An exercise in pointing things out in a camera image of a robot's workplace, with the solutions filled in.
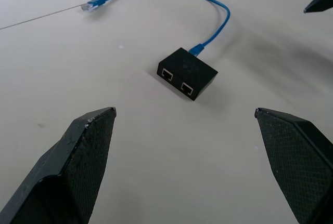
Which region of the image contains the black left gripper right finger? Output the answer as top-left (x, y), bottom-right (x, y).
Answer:
top-left (254, 107), bottom-right (333, 224)

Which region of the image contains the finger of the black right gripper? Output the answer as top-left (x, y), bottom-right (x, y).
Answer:
top-left (303, 0), bottom-right (333, 14)

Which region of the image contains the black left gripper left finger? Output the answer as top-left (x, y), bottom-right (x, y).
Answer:
top-left (0, 107), bottom-right (117, 224)

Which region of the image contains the black ethernet splitter box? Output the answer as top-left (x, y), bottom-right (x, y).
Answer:
top-left (156, 47), bottom-right (219, 102)

